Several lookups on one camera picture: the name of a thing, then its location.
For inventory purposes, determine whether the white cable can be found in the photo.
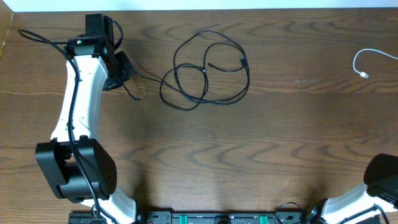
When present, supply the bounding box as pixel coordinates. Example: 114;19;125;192
352;48;398;80

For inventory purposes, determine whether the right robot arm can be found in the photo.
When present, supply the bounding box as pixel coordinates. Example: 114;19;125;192
301;153;397;224

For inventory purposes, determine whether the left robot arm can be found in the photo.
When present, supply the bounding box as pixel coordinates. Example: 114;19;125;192
35;14;141;223

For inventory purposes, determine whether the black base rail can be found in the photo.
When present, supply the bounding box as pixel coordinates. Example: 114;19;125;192
68;202;382;224

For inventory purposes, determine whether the short black cable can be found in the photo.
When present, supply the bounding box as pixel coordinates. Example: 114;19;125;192
119;63;208;102

